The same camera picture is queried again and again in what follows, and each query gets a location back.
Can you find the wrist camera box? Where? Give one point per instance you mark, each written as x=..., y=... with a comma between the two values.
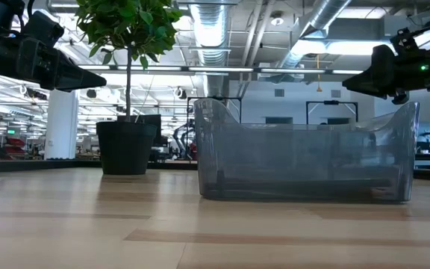
x=405, y=39
x=43, y=30

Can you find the grey translucent plastic bin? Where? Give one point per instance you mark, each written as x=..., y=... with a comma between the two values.
x=293, y=157

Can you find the large silver ventilation duct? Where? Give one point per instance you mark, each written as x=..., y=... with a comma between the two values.
x=323, y=15

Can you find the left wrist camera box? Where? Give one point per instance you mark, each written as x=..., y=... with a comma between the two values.
x=43, y=30

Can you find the long ceiling light strip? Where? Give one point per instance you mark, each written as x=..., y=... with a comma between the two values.
x=218, y=69

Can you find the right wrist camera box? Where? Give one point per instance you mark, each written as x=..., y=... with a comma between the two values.
x=405, y=39

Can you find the black aluminium table frame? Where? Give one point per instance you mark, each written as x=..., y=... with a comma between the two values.
x=50, y=164

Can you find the white building pillar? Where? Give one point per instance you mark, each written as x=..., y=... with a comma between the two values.
x=61, y=127

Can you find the yellow hanging pendant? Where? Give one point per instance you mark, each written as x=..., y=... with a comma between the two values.
x=318, y=89

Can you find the green potted plant black pot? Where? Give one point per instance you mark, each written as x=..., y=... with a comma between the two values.
x=125, y=149

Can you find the background black robot arm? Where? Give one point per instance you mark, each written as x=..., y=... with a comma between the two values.
x=179, y=138

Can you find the round ceiling sensor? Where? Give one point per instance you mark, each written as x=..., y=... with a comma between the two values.
x=277, y=20

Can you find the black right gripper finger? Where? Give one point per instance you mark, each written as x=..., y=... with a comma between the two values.
x=375, y=82
x=364, y=94

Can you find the ribbed silver ventilation duct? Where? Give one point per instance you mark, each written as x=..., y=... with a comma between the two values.
x=211, y=30

